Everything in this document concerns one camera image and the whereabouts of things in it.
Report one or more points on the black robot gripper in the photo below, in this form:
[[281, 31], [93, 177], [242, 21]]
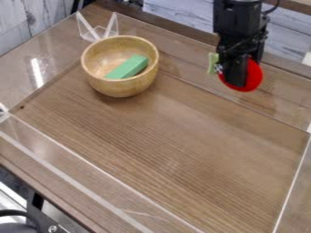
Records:
[[240, 22]]

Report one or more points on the red plush strawberry toy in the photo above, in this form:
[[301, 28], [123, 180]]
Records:
[[256, 75]]

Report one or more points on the green rectangular block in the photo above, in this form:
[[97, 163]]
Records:
[[130, 68]]

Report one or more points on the light wooden bowl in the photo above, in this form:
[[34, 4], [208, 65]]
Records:
[[106, 55]]

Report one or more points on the black metal table leg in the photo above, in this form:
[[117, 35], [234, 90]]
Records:
[[46, 224]]

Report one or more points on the clear acrylic corner bracket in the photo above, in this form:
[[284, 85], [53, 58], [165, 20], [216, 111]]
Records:
[[93, 34]]

